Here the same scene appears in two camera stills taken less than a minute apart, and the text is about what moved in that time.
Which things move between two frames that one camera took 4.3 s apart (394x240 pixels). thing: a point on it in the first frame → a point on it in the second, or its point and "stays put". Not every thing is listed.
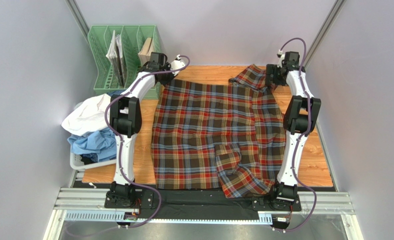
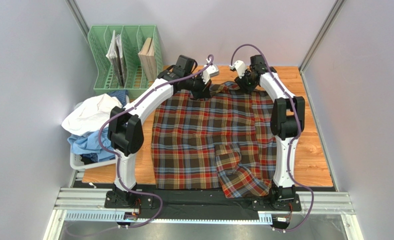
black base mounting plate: (141, 204) stays put
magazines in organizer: (115, 54) stays put
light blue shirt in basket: (102, 142) stays put
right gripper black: (271, 79) → (244, 85)
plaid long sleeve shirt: (209, 136) stays put
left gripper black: (164, 82) → (203, 92)
